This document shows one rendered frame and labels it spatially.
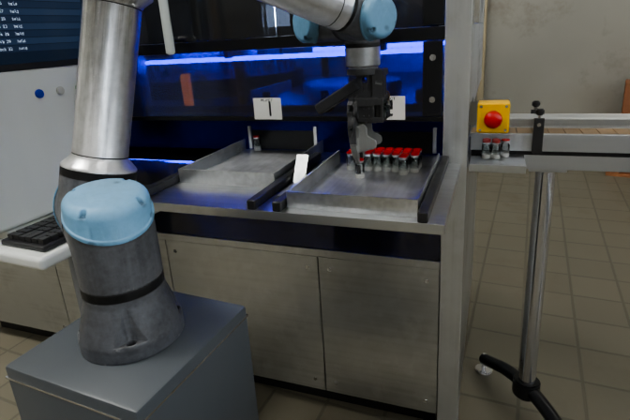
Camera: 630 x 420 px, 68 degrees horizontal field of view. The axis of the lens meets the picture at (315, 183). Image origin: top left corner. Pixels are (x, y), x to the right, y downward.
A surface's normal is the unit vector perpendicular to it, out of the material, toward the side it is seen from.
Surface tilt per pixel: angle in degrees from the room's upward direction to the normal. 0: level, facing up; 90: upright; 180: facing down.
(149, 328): 73
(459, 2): 90
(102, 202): 7
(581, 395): 0
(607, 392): 0
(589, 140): 90
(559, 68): 90
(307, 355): 90
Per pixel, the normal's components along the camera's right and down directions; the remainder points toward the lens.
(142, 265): 0.79, 0.14
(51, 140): 0.92, 0.07
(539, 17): -0.41, 0.30
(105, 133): 0.45, 0.22
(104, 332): -0.10, 0.00
